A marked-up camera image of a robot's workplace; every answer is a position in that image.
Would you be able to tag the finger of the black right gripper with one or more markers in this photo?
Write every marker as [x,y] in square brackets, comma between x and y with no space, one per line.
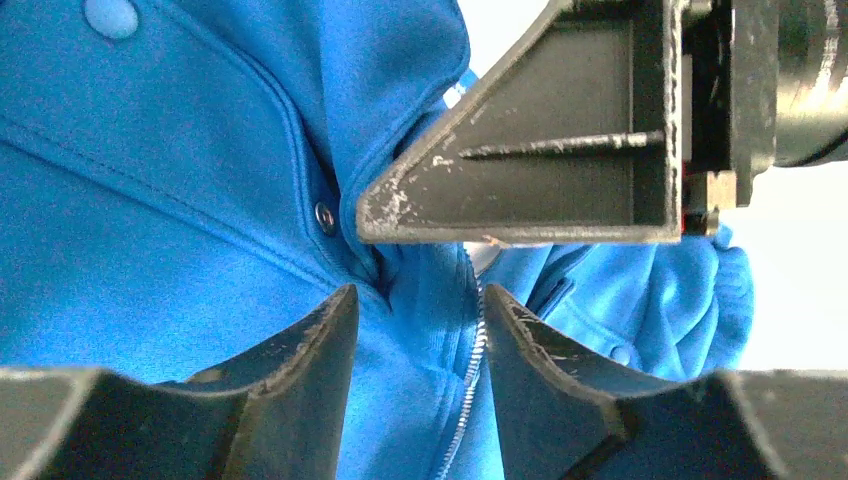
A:
[572,136]

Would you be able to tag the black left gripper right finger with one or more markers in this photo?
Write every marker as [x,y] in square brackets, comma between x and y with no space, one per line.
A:
[566,412]

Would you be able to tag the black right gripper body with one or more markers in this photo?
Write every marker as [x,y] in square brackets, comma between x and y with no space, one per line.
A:
[765,87]

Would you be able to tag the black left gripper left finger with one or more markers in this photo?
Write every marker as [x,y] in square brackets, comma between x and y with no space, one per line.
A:
[275,411]

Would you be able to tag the blue zip-up jacket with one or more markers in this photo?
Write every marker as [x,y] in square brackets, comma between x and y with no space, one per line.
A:
[178,183]

